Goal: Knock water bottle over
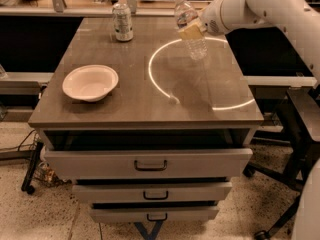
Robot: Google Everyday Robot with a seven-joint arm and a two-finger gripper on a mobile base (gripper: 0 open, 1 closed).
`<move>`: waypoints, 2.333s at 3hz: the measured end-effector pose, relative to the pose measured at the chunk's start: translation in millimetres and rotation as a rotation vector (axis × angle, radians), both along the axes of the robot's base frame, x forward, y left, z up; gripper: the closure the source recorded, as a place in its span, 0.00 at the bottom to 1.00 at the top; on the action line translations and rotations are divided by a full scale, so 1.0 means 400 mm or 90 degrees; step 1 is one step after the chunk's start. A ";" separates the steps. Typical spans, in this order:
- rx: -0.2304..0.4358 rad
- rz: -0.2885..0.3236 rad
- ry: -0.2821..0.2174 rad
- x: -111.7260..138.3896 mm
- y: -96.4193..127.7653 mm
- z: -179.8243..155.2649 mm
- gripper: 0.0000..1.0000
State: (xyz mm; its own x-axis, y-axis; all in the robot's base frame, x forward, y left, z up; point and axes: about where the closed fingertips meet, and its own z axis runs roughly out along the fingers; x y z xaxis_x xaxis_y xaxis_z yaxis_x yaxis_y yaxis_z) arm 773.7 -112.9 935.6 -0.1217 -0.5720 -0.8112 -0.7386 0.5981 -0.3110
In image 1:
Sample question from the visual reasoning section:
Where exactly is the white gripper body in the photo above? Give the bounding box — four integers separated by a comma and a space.
200, 0, 267, 35

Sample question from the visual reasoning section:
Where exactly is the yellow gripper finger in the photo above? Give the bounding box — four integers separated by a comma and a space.
178, 21, 207, 40

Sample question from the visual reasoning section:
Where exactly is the clear plastic water bottle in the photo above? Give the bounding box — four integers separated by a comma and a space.
174, 0, 207, 60

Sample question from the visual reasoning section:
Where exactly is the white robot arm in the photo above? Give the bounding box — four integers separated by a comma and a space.
175, 0, 320, 240

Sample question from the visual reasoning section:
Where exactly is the silver soda can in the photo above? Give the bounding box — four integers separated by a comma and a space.
112, 3, 133, 42

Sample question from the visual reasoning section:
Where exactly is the grey drawer cabinet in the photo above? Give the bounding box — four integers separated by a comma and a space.
30, 17, 263, 210

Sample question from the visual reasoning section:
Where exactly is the white paper bowl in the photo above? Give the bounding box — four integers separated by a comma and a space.
62, 65, 119, 102

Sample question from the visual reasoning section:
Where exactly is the top grey drawer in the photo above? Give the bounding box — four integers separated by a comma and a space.
45, 148, 253, 180

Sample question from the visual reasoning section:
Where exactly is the grey drawer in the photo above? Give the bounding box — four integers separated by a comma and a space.
72, 182, 232, 204
89, 206, 219, 223
45, 148, 253, 180

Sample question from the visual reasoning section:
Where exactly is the black office chair base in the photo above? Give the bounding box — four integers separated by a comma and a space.
243, 89, 320, 240

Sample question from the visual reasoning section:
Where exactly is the middle grey drawer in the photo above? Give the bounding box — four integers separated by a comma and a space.
72, 182, 232, 204

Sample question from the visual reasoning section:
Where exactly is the bottom grey drawer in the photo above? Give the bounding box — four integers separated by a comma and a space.
89, 206, 219, 223

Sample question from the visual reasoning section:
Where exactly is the black caster leg stand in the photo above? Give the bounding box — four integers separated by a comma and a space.
21, 142, 43, 195

